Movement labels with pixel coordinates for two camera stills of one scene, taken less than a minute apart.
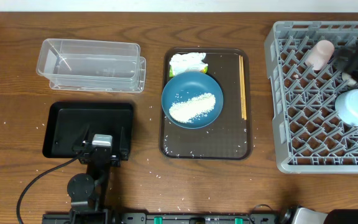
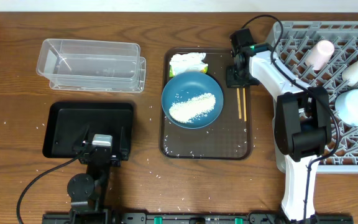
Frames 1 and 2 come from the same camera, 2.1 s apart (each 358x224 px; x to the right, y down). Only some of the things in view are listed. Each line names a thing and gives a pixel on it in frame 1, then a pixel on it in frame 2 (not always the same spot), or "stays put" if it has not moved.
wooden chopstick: (244, 101) stays put
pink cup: (321, 55) stays put
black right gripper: (357, 54) to (233, 83)
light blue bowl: (356, 107) stays put
